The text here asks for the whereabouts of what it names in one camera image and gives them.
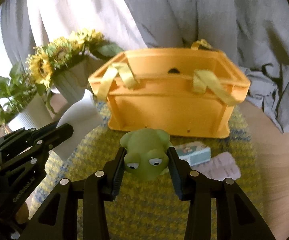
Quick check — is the yellow blue woven rug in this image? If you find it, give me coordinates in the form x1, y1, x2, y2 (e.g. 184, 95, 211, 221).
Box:
29, 102, 263, 239

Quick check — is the teal cartoon tissue pack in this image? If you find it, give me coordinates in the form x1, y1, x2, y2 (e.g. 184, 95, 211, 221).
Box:
174, 141, 211, 166

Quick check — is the green frog squishy toy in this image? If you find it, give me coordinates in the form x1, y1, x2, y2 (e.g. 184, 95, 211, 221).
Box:
120, 128, 172, 181

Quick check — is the grey curtain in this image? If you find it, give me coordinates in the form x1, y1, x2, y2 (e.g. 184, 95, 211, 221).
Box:
0, 0, 289, 133

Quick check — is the white ribbed plant pot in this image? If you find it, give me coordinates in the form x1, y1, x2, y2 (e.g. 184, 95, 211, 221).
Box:
7, 94, 53, 131

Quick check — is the green leafy potted plant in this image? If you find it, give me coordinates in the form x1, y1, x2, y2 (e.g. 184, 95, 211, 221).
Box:
0, 61, 57, 128

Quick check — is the yellow sunflower bouquet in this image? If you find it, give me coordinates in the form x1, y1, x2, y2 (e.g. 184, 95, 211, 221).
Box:
26, 28, 123, 88

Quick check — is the orange plastic storage crate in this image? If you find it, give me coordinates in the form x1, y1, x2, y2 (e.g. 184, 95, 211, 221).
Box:
88, 40, 250, 138

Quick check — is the white ribbed vase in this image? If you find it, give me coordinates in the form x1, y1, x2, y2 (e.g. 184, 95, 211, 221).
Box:
53, 57, 99, 105

